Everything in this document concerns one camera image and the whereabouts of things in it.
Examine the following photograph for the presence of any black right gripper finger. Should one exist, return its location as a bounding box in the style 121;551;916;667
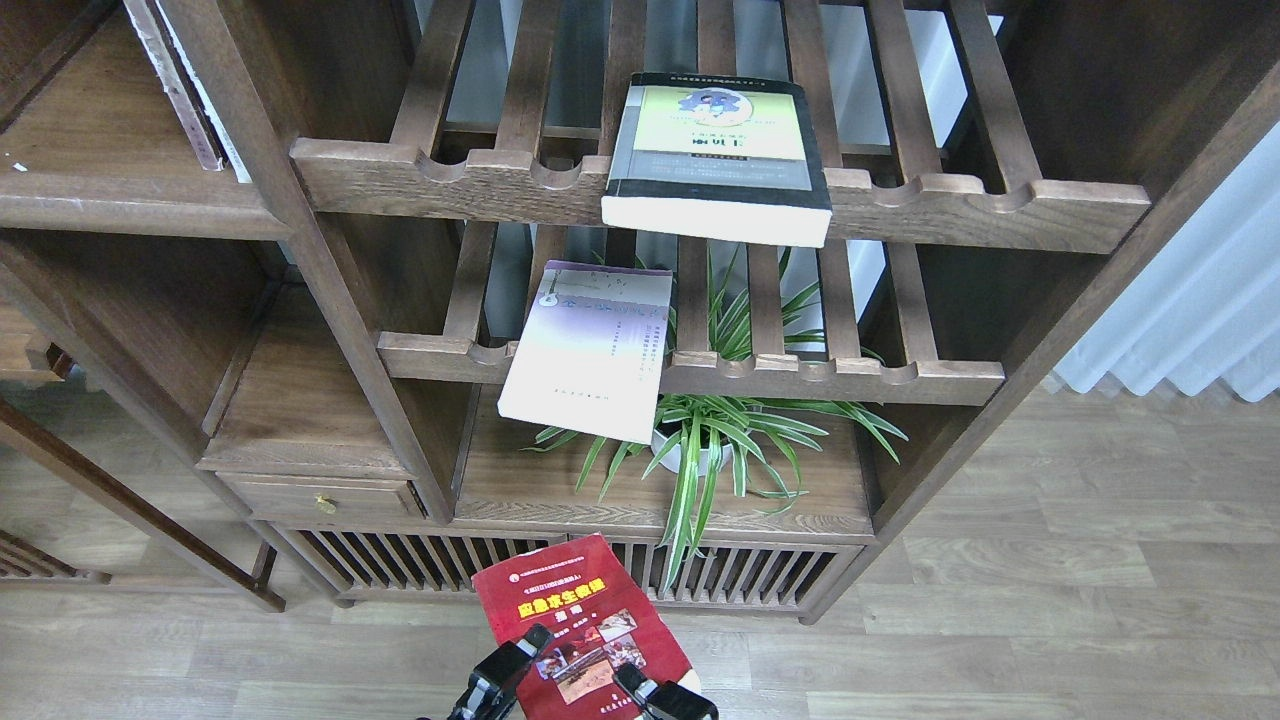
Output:
614;664;719;720

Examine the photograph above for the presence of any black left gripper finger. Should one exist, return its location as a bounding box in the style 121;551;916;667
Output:
448;623;553;720

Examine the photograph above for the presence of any red paperback book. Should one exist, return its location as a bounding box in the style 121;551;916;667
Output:
472;534;701;719

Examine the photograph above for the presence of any white plant pot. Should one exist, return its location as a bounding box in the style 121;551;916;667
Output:
652;420;762;477

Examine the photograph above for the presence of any green spider plant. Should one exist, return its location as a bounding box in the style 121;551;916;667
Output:
520;245;909;591

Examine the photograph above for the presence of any lavender white paperback book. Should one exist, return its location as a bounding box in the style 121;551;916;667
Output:
497;260;673;445

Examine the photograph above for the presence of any dark wooden bookshelf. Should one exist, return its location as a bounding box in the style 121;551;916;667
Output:
3;1;1277;623

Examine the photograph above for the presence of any upright white book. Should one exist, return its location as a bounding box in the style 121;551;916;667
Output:
157;4;253;184

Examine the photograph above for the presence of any white pleated curtain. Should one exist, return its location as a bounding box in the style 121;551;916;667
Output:
1053;129;1279;402

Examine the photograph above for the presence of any upright brown-spined book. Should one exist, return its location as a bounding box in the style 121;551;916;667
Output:
124;0;225;170

